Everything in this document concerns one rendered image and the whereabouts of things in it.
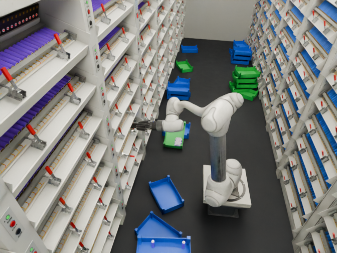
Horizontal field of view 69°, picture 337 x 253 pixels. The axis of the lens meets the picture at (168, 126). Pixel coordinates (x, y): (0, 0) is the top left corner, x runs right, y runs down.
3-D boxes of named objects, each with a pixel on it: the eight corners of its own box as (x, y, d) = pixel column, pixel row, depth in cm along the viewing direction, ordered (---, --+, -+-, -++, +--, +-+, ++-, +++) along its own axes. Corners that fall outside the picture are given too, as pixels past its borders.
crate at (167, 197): (183, 206, 208) (184, 200, 203) (162, 215, 201) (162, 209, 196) (168, 180, 229) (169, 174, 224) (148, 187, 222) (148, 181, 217)
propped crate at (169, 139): (182, 149, 261) (182, 146, 254) (163, 146, 263) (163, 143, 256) (185, 125, 276) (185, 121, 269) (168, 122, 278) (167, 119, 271)
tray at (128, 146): (139, 126, 220) (143, 119, 214) (118, 179, 173) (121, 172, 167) (118, 118, 217) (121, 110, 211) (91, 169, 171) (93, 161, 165)
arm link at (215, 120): (234, 194, 179) (221, 216, 165) (214, 185, 188) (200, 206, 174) (236, 99, 138) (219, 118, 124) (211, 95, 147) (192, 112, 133)
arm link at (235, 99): (216, 95, 160) (206, 104, 151) (239, 84, 146) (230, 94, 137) (226, 111, 162) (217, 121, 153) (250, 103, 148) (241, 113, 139)
